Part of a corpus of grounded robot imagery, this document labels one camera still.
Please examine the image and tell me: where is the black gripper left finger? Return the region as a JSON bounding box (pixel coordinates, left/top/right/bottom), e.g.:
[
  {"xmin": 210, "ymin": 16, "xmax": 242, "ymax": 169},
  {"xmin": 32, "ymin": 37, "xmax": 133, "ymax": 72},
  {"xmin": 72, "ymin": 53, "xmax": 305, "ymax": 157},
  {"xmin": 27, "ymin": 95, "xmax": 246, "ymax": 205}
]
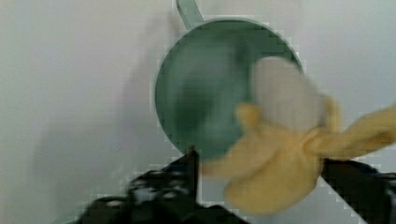
[{"xmin": 127, "ymin": 147, "xmax": 199, "ymax": 224}]

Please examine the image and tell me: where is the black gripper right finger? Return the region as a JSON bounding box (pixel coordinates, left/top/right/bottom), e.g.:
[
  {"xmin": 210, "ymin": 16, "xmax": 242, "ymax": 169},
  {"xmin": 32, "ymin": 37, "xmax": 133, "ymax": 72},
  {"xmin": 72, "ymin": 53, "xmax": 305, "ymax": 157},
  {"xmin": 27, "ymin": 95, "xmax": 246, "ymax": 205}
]
[{"xmin": 321, "ymin": 160, "xmax": 396, "ymax": 224}]

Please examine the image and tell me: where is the plush peeled banana toy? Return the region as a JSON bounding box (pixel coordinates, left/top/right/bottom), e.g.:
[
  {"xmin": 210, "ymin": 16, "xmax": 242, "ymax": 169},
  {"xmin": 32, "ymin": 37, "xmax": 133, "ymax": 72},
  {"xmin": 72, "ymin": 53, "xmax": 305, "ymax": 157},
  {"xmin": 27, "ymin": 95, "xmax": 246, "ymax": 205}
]
[{"xmin": 201, "ymin": 56, "xmax": 395, "ymax": 215}]

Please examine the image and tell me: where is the green plastic mug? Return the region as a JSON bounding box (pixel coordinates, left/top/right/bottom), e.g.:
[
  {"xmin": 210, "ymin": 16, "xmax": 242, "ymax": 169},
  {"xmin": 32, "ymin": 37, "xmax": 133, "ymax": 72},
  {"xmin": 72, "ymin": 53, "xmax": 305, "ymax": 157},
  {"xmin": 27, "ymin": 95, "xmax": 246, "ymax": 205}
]
[{"xmin": 154, "ymin": 0, "xmax": 302, "ymax": 161}]

